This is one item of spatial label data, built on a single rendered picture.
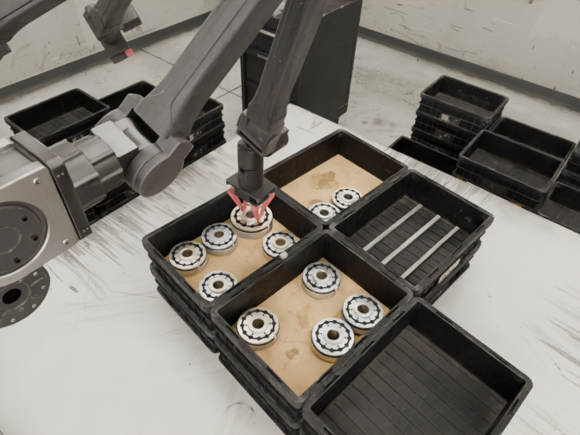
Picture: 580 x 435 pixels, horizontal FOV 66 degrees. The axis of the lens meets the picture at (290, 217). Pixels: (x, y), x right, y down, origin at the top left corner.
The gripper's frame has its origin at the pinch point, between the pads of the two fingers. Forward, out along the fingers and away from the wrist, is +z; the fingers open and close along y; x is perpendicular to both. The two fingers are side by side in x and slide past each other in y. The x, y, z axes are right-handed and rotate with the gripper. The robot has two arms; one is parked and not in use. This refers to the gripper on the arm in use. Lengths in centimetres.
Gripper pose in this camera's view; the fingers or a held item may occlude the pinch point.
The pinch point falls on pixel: (250, 212)
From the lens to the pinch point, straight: 108.0
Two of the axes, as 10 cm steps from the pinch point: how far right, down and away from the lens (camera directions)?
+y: -7.8, -4.5, 4.3
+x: -6.2, 5.1, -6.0
